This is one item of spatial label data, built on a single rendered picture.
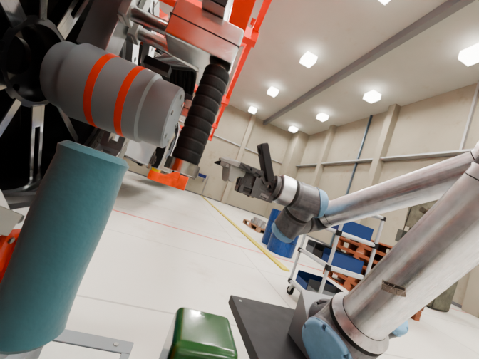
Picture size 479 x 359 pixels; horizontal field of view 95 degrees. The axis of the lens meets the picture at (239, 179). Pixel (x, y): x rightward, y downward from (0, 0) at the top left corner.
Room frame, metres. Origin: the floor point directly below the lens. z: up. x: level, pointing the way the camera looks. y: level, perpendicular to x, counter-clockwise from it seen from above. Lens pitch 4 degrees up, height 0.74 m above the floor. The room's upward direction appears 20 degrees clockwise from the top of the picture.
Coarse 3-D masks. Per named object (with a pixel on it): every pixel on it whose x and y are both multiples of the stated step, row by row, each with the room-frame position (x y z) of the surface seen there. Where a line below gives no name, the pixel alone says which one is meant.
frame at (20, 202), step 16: (128, 48) 0.56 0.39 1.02; (144, 48) 0.56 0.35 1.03; (112, 144) 0.64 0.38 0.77; (0, 192) 0.29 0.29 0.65; (16, 192) 0.40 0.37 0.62; (32, 192) 0.43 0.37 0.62; (0, 208) 0.30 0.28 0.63; (16, 208) 0.33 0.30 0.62; (0, 224) 0.31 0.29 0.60; (16, 224) 0.35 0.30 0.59
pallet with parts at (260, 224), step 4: (244, 220) 7.19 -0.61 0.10; (248, 220) 7.10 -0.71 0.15; (252, 220) 6.66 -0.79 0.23; (256, 220) 6.50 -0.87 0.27; (260, 220) 6.27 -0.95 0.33; (252, 224) 6.68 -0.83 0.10; (256, 224) 6.45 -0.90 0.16; (260, 224) 6.25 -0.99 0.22; (264, 224) 6.20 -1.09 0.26; (252, 228) 6.53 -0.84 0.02; (256, 228) 6.26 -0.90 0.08; (260, 228) 6.17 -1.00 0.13; (264, 228) 6.45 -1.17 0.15
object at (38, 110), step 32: (0, 0) 0.29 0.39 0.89; (32, 0) 0.34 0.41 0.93; (64, 0) 0.40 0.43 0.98; (0, 32) 0.32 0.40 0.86; (32, 32) 0.40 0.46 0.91; (64, 32) 0.41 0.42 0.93; (0, 64) 0.33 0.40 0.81; (32, 64) 0.42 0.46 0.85; (0, 96) 0.38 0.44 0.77; (32, 96) 0.43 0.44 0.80; (0, 128) 0.37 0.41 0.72; (32, 128) 0.44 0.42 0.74; (64, 128) 0.55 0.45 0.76; (96, 128) 0.63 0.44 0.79; (0, 160) 0.49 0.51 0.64; (32, 160) 0.47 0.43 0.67
